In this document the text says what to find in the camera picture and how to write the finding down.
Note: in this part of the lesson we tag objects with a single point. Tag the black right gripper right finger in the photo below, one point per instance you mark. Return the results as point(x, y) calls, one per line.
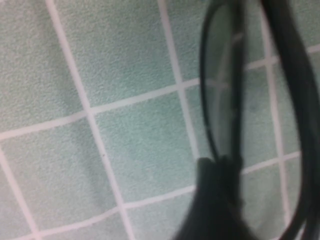
point(231, 200)

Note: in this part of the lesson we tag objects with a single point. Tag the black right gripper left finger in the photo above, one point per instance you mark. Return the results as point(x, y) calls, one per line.
point(205, 200)

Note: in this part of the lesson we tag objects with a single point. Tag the dark thin-framed glasses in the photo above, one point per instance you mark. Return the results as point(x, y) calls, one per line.
point(295, 62)

